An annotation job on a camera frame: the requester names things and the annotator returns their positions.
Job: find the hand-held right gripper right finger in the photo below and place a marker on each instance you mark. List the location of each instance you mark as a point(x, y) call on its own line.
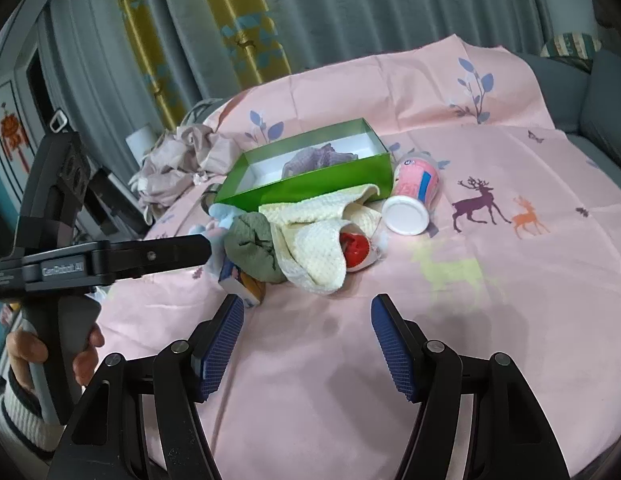
point(393, 350)

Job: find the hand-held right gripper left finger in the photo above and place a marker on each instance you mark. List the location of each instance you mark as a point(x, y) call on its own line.
point(223, 345)

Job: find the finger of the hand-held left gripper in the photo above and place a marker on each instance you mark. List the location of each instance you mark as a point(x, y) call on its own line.
point(165, 255)

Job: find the olive green cloth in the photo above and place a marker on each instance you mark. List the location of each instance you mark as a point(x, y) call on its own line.
point(253, 250)

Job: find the cream knit cloth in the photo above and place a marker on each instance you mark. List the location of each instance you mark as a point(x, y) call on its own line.
point(315, 255)

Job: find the green cardboard box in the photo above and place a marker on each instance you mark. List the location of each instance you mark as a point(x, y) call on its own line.
point(315, 187)

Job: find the purple cloth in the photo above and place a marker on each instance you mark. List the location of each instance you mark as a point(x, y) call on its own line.
point(315, 160)

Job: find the person's left forearm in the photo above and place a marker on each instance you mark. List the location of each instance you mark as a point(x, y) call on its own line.
point(15, 420)

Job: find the person's left hand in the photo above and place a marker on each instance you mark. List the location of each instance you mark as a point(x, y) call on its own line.
point(25, 355)

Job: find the blue and orange carton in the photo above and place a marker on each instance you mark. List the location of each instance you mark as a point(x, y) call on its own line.
point(240, 285)

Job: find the blue plush toy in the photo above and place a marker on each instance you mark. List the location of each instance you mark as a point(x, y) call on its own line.
point(218, 220)

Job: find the dark low furniture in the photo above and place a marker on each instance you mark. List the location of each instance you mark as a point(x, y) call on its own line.
point(115, 205)

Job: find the clear glass jar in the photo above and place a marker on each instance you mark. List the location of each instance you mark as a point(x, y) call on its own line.
point(212, 197)

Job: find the crumpled beige cloth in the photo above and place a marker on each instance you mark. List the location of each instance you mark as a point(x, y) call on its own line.
point(175, 170)

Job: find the white box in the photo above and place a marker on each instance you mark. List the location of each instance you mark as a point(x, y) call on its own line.
point(140, 142)

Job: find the pink deer-print tablecloth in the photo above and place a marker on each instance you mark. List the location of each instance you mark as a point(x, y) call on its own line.
point(490, 285)

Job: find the pink cup with white lid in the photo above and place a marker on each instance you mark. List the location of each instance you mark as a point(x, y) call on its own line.
point(415, 180)

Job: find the yellow deer-print curtain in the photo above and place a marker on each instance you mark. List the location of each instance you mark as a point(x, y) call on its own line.
point(145, 35)
point(245, 20)

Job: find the grey sofa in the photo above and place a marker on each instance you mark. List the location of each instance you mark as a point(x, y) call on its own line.
point(610, 110)

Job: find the grey curtain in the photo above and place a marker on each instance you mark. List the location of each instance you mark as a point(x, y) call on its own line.
point(390, 5)

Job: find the striped cushion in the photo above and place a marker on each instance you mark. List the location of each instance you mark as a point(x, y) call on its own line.
point(573, 50)

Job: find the red knot wall decoration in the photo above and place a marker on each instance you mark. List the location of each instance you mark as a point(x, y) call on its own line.
point(13, 132)

